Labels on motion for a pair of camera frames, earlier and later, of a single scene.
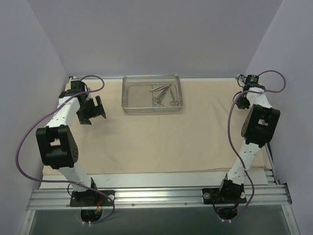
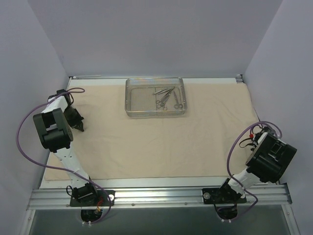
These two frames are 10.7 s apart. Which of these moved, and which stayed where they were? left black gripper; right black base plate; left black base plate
Moved: left black gripper
Stayed: left black base plate; right black base plate
